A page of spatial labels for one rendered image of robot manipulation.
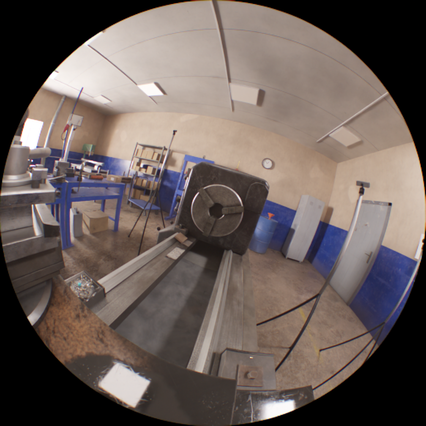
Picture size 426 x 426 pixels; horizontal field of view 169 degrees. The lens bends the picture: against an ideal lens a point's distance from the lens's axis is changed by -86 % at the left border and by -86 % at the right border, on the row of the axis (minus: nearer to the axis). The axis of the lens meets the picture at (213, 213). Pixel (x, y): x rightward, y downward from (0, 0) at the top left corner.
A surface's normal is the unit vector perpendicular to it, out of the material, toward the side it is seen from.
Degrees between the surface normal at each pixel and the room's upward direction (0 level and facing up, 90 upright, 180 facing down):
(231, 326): 0
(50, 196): 90
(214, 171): 90
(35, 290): 0
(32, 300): 0
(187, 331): 15
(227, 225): 90
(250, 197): 90
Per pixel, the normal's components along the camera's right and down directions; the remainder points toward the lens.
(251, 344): 0.30, -0.94
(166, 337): 0.15, -0.91
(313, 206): -0.18, 0.12
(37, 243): 0.93, 0.33
